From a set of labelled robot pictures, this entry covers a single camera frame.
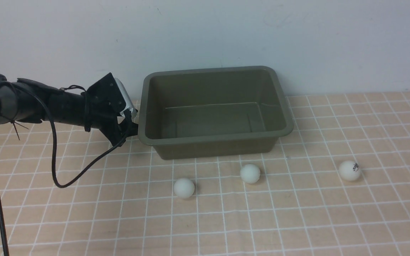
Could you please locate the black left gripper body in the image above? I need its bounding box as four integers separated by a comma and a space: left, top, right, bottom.
86, 73, 138, 146

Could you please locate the white ping-pong ball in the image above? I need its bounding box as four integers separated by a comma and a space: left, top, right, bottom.
173, 178, 195, 199
240, 164, 261, 184
338, 160, 362, 182

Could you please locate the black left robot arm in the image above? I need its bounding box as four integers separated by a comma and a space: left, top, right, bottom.
0, 73, 138, 146

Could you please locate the olive green plastic bin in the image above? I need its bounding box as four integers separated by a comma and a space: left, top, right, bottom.
138, 65, 294, 160

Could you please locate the orange checkered tablecloth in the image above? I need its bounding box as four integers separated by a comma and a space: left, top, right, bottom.
0, 92, 410, 256

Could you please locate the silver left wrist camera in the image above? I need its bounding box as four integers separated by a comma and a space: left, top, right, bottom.
115, 78, 138, 121

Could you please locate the black left camera cable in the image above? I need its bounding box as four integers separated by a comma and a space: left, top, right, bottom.
0, 66, 134, 256

